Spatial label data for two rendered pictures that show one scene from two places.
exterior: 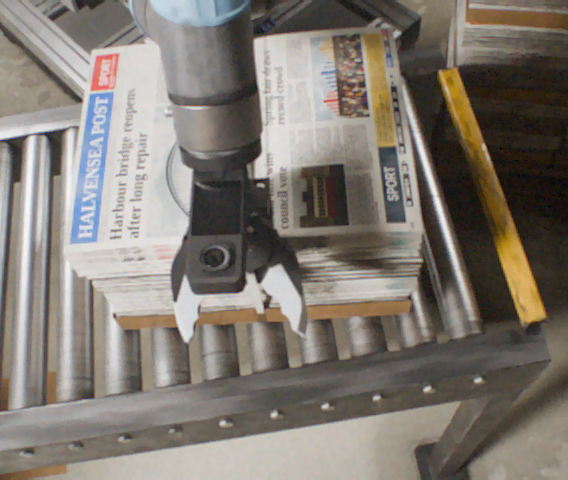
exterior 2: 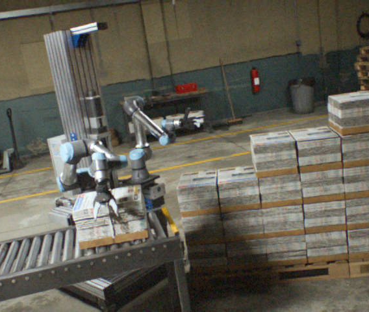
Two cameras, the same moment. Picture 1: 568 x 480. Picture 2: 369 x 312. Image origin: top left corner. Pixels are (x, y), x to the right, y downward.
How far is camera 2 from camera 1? 1.94 m
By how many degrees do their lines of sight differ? 48
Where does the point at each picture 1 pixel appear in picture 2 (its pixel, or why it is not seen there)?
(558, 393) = not seen: outside the picture
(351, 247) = (128, 207)
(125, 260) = (84, 214)
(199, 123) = (99, 173)
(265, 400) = (113, 252)
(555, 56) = (210, 223)
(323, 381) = (127, 248)
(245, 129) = (106, 175)
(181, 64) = (96, 165)
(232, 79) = (103, 167)
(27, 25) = not seen: hidden behind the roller
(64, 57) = not seen: hidden behind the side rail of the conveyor
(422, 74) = (158, 211)
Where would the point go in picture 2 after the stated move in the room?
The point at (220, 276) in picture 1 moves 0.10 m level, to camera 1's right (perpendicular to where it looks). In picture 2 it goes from (101, 187) to (120, 183)
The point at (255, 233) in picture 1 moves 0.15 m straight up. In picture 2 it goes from (108, 192) to (102, 164)
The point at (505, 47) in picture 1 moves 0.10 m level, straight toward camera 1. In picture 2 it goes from (195, 223) to (191, 229)
